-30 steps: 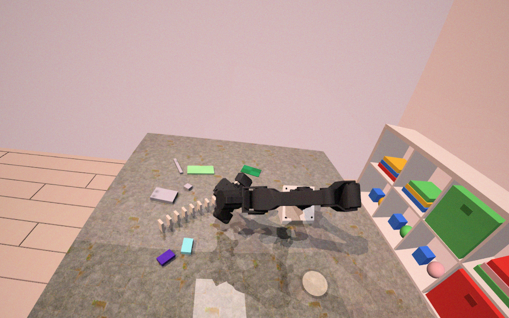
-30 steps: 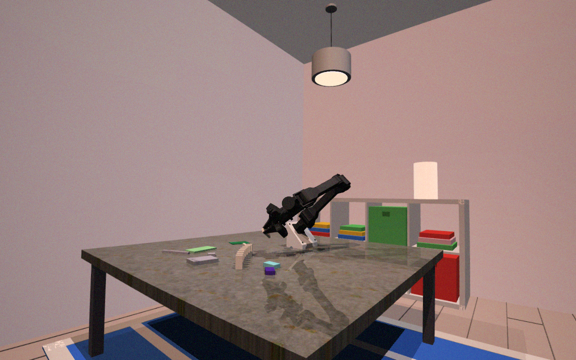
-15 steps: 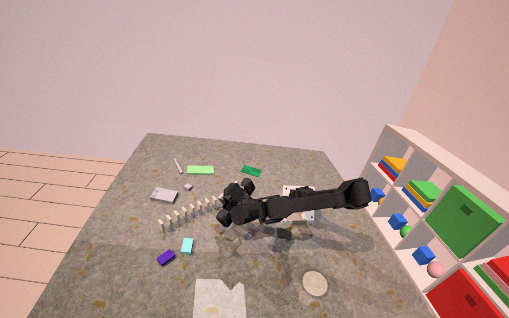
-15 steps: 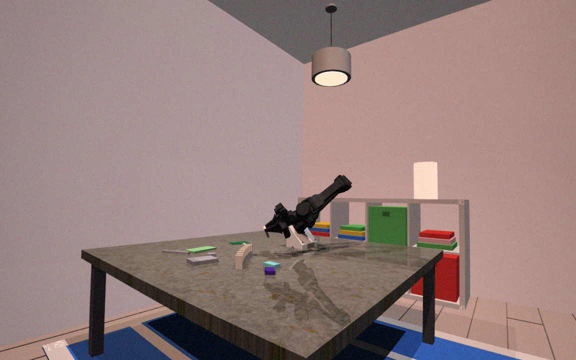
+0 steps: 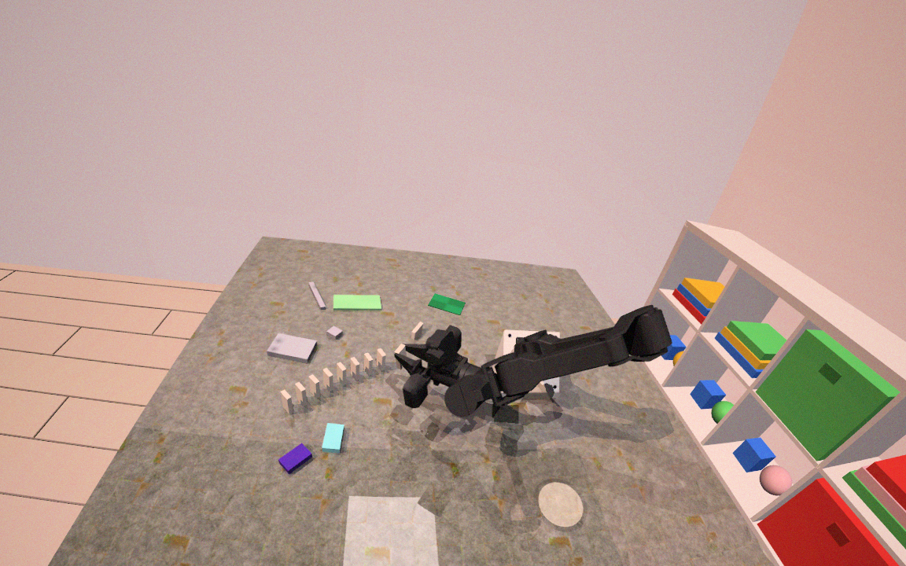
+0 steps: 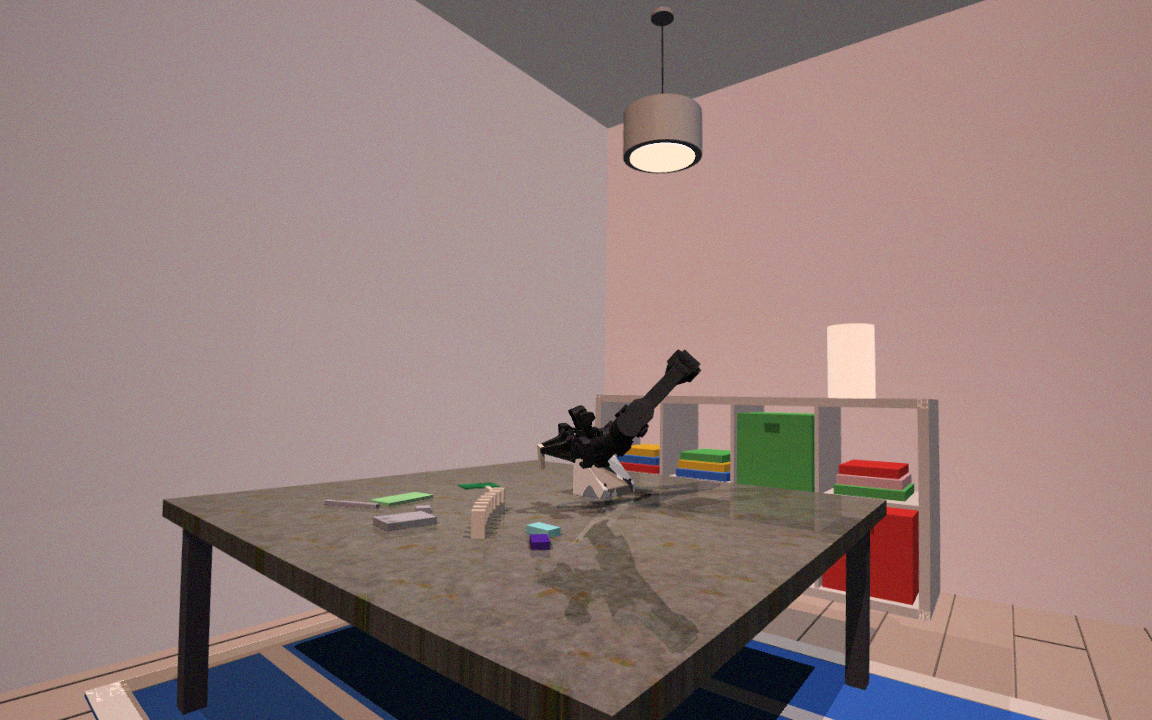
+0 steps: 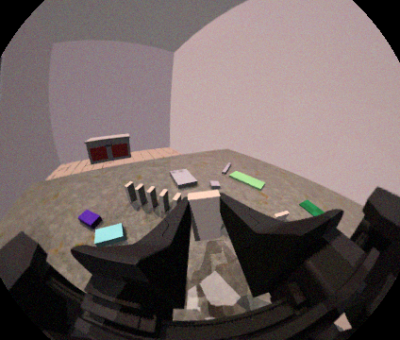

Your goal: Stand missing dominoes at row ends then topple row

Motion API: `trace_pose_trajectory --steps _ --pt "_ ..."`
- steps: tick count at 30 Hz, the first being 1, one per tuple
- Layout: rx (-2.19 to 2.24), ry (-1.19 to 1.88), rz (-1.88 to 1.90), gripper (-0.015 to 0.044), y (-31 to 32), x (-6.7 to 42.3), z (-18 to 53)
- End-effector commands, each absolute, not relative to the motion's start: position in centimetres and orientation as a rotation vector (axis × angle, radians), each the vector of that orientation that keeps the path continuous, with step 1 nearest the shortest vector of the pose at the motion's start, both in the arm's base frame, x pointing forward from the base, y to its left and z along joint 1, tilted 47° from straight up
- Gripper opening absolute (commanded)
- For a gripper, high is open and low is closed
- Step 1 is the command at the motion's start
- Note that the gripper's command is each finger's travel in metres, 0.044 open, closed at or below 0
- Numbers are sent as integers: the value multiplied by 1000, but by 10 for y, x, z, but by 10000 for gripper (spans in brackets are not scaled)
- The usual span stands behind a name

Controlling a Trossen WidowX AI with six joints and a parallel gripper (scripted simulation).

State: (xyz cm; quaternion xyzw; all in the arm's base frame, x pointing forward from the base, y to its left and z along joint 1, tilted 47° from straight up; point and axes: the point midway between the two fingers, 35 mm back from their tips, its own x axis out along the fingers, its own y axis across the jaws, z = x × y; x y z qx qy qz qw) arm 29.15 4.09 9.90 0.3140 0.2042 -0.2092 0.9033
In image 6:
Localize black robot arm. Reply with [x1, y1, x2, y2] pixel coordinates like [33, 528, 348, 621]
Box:
[568, 349, 702, 467]

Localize light blue rectangular block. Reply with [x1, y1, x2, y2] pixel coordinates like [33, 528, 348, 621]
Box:
[526, 522, 561, 538]

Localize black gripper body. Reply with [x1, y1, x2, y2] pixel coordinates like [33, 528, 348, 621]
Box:
[558, 423, 608, 469]

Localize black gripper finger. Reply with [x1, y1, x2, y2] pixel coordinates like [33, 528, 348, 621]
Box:
[540, 434, 575, 463]
[541, 429, 566, 447]

